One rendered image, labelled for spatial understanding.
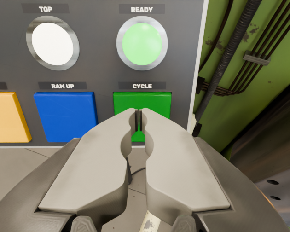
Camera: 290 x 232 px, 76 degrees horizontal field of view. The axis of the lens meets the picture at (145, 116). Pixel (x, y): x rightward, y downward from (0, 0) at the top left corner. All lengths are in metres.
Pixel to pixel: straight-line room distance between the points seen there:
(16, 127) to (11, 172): 1.23
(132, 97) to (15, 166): 1.35
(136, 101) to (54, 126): 0.12
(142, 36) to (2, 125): 0.22
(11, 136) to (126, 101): 0.17
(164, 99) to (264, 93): 0.40
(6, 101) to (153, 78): 0.19
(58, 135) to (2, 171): 1.29
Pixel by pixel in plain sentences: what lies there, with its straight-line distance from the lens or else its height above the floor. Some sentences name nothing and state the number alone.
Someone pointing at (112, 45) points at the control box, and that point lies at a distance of 0.23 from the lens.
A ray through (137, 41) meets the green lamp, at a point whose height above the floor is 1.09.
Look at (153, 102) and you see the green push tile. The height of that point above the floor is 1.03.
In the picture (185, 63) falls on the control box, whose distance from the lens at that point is 0.24.
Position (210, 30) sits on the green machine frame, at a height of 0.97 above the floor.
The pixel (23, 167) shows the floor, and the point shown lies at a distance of 1.50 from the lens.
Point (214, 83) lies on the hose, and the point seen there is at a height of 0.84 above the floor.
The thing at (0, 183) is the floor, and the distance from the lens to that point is 1.54.
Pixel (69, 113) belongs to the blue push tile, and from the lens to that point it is 0.26.
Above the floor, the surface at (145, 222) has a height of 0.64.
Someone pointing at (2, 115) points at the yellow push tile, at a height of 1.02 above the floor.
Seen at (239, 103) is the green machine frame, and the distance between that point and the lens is 0.63.
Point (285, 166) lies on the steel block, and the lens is 0.50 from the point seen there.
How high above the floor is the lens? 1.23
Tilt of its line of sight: 59 degrees down
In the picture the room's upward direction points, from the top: 1 degrees clockwise
